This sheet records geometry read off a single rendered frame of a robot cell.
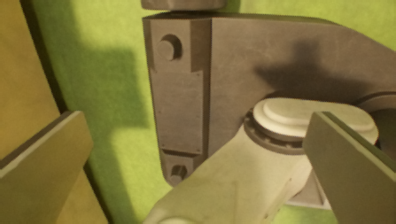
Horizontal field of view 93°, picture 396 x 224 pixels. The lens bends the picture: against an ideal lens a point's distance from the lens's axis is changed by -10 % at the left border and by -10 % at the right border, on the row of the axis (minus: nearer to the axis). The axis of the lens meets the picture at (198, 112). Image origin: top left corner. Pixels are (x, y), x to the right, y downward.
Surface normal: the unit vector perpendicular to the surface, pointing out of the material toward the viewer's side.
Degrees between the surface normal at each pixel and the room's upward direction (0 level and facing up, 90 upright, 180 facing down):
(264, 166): 90
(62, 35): 0
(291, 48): 0
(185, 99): 0
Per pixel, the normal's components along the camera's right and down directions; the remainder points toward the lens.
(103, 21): -0.21, 0.51
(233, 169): 0.00, -0.86
